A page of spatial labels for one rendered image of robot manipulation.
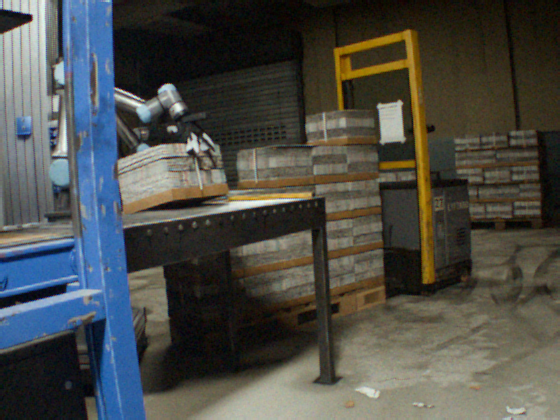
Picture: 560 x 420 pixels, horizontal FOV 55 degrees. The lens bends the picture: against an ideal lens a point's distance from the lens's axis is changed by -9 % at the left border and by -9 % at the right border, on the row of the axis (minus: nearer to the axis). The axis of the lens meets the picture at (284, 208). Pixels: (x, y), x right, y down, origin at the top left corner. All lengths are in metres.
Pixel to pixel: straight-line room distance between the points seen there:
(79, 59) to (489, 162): 7.02
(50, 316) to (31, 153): 1.81
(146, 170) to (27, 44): 0.97
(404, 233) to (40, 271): 3.38
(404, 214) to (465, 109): 5.48
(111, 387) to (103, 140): 0.51
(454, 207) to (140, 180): 2.64
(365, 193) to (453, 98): 6.03
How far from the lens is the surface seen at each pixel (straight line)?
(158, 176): 2.31
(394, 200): 4.37
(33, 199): 2.85
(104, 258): 1.19
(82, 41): 1.23
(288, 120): 10.73
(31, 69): 2.92
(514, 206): 7.85
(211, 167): 2.49
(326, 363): 2.55
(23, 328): 1.08
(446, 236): 4.33
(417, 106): 4.03
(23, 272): 1.26
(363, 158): 3.82
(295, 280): 3.41
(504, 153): 7.85
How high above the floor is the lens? 0.90
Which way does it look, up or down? 3 degrees down
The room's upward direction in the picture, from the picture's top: 4 degrees counter-clockwise
